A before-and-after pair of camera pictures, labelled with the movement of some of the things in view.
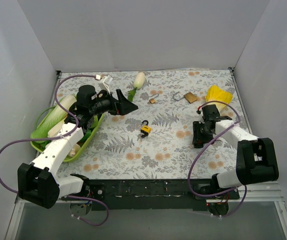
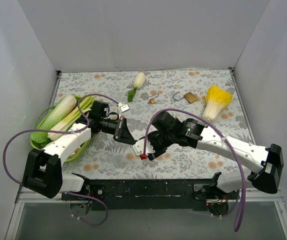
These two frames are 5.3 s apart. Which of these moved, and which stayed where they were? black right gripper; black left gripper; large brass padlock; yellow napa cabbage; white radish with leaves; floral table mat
Moved: black left gripper; black right gripper
Stayed: floral table mat; white radish with leaves; large brass padlock; yellow napa cabbage
